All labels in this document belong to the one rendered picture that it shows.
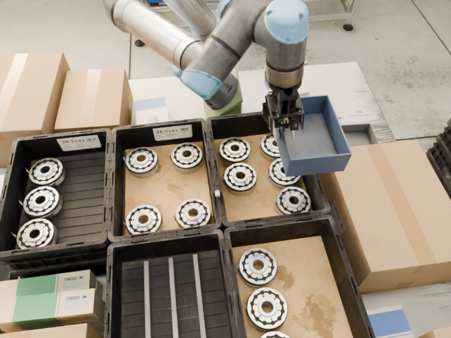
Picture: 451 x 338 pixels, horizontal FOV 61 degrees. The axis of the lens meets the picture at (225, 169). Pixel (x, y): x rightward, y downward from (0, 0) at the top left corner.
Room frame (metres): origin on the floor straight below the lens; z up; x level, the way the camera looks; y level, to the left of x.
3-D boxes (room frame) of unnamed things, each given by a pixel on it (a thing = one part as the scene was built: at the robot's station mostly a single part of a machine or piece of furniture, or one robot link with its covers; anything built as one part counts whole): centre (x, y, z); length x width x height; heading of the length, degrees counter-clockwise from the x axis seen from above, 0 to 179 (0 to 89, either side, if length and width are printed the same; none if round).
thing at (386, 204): (0.56, -0.49, 0.80); 0.40 x 0.30 x 0.20; 8
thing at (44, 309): (0.26, 0.45, 0.85); 0.24 x 0.06 x 0.06; 96
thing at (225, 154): (0.77, -0.03, 0.86); 0.10 x 0.10 x 0.01
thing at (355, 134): (0.87, -0.43, 0.73); 0.27 x 0.20 x 0.05; 95
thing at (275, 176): (0.68, -0.19, 0.86); 0.10 x 0.10 x 0.01
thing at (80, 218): (0.58, 0.48, 0.87); 0.40 x 0.30 x 0.11; 8
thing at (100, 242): (0.58, 0.48, 0.92); 0.40 x 0.30 x 0.02; 8
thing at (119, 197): (0.63, 0.18, 0.87); 0.40 x 0.30 x 0.11; 8
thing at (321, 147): (0.63, -0.21, 1.10); 0.20 x 0.15 x 0.07; 8
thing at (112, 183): (0.63, 0.18, 0.92); 0.40 x 0.30 x 0.02; 8
